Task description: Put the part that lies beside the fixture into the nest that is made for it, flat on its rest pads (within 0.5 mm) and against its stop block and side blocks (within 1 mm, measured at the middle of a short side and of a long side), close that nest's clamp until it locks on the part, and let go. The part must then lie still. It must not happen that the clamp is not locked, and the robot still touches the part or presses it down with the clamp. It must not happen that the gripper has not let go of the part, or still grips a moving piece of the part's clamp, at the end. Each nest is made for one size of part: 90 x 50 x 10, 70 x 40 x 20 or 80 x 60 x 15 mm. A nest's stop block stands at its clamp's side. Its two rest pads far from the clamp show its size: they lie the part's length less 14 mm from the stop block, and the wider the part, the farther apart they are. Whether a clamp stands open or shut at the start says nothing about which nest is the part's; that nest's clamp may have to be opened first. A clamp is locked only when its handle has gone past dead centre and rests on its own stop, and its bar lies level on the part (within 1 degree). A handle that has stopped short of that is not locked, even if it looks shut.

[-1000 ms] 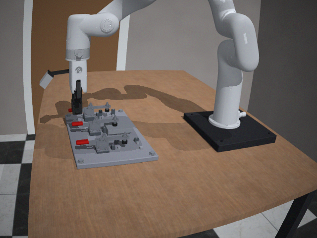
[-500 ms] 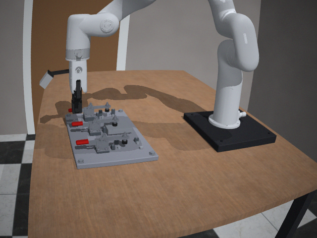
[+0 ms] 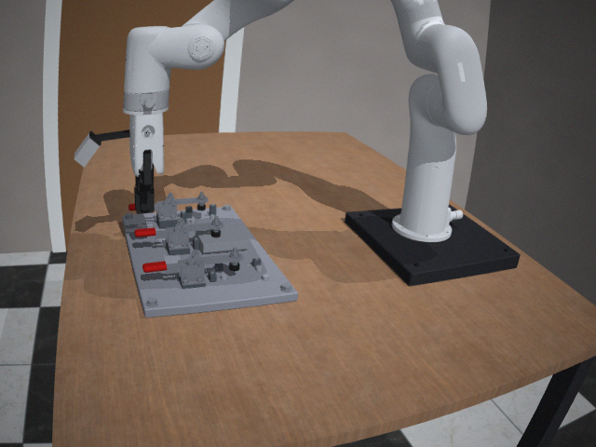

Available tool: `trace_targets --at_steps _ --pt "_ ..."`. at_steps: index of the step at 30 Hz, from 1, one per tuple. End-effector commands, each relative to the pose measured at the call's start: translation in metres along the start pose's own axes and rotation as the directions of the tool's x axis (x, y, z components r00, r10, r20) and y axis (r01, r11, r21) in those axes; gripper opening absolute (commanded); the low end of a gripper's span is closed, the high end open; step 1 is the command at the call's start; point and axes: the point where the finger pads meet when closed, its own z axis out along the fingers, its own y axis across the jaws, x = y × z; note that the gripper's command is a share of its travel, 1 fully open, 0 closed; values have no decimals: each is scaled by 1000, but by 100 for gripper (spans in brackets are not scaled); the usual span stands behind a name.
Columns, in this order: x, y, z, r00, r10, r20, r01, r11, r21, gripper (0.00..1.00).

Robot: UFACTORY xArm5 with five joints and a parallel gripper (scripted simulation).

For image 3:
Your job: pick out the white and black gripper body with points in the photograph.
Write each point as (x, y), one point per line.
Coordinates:
(146, 133)

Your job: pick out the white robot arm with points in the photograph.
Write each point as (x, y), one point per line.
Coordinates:
(440, 105)

